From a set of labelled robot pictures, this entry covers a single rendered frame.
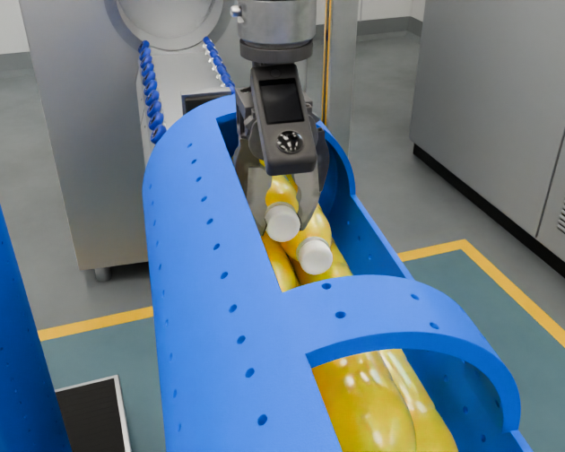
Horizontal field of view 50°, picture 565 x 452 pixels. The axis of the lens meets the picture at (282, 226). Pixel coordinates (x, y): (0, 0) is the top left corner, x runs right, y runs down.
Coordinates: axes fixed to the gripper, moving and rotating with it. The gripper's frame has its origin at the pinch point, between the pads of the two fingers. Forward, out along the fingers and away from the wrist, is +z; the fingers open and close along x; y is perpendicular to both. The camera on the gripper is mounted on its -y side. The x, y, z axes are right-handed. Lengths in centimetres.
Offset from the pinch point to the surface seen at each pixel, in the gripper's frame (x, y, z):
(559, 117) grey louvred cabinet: -138, 130, 51
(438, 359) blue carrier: -12.4, -15.8, 8.2
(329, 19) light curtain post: -29, 76, -3
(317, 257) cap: -4.2, -0.3, 4.8
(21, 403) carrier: 45, 40, 60
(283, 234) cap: 0.0, -0.6, 0.8
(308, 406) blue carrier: 6.0, -31.9, -7.5
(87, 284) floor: 45, 151, 113
